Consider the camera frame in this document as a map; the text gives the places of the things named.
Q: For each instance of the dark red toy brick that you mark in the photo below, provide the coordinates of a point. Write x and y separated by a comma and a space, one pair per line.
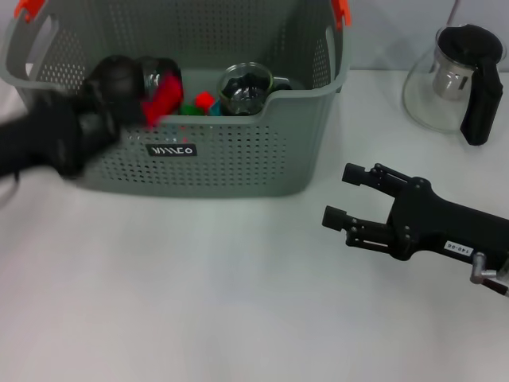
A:
165, 97

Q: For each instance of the black clay teapot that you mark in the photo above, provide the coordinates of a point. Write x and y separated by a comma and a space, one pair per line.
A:
119, 73

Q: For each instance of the grey perforated storage basket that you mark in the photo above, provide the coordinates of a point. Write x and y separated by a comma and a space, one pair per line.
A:
238, 171

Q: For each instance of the green rectangular toy brick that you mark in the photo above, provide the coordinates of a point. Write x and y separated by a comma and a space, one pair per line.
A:
189, 109

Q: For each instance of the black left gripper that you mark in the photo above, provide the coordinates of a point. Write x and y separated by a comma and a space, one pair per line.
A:
47, 139

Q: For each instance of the large red toy brick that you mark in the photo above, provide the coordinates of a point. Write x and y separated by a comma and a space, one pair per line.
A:
203, 99

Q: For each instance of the teal square toy plate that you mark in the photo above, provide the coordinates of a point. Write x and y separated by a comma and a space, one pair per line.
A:
216, 110

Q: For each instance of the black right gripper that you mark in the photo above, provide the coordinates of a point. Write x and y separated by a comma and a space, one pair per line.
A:
449, 231

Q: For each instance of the glass teacup black sleeve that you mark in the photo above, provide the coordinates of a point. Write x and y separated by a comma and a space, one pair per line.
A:
153, 73
246, 85
234, 111

